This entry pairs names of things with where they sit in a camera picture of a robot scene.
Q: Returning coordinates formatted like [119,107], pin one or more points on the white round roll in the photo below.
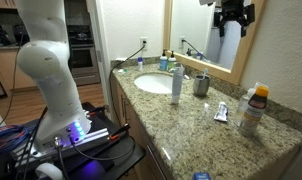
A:
[46,170]

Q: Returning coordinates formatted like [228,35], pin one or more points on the small crumpled white tube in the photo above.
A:
[221,112]

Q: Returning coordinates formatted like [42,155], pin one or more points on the stainless steel oven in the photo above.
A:
[82,58]

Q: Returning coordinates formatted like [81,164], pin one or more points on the chrome faucet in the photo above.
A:
[177,68]

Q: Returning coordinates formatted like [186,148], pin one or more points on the stainless steel cup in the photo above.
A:
[201,86]

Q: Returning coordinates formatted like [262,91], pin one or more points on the toothbrush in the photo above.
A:
[205,72]

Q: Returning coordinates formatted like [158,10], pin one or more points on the white door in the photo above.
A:
[92,50]

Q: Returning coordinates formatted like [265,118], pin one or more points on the small white stick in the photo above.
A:
[206,109]

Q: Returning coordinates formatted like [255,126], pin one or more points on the black kitchen appliance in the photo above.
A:
[20,33]

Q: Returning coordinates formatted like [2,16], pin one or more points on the blue soap pump bottle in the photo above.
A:
[163,62]

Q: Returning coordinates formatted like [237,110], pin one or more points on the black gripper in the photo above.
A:
[233,9]

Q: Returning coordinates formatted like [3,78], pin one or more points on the sunscreen bottle with orange cap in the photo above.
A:
[252,113]

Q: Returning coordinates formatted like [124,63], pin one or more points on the clear spray bottle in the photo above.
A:
[241,110]

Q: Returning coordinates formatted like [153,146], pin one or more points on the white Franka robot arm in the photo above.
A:
[54,83]

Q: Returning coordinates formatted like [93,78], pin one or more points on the wood framed mirror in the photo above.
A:
[244,50]

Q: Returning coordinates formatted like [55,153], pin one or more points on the white oval sink basin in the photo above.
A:
[154,83]

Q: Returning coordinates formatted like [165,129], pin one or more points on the wooden kitchen cabinet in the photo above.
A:
[7,68]

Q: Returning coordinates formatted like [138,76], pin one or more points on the blue floss container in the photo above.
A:
[201,176]

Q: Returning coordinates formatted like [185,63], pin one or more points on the small bottle with blue cap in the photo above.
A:
[140,65]

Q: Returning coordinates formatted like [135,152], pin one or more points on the black orange clamp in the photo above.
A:
[97,110]
[119,131]

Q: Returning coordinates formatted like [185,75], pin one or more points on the black robot cart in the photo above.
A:
[121,156]

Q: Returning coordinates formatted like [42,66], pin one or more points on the green soap pump bottle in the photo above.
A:
[171,62]

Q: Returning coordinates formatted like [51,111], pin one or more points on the light wood vanity cabinet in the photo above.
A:
[131,116]

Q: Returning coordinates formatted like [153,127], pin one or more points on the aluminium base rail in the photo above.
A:
[91,138]

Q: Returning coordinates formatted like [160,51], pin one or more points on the white wall outlet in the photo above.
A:
[143,43]

